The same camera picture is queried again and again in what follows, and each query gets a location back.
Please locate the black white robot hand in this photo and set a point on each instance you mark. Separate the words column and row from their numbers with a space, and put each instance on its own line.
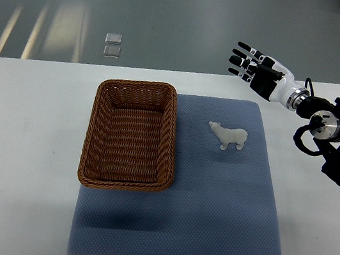
column 266, row 76

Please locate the white toy bear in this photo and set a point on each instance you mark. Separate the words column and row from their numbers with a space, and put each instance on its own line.
column 229, row 136

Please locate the brown wicker basket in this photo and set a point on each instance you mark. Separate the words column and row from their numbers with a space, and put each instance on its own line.
column 130, row 139

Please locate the blue fabric mat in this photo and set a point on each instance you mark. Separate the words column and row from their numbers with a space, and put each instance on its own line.
column 219, row 203

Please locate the lower clear floor tile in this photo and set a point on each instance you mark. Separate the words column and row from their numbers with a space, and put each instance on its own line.
column 111, row 51

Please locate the clear floor tile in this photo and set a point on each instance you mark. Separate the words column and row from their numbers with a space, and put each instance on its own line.
column 111, row 51
column 113, row 38

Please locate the upper clear floor tile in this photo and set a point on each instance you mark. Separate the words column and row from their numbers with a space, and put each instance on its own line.
column 113, row 38

